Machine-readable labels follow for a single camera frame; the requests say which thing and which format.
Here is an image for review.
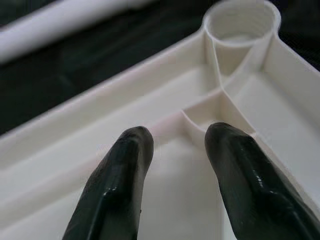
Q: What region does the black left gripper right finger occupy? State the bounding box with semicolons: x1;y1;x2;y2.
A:
204;121;320;240

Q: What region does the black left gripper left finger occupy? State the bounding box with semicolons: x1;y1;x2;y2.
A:
61;126;155;240

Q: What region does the white plastic table top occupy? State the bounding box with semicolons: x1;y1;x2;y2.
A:
0;0;320;240

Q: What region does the white plastic table leg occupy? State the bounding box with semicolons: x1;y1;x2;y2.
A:
0;0;151;65

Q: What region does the black table cloth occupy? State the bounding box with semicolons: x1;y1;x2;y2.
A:
0;0;320;136

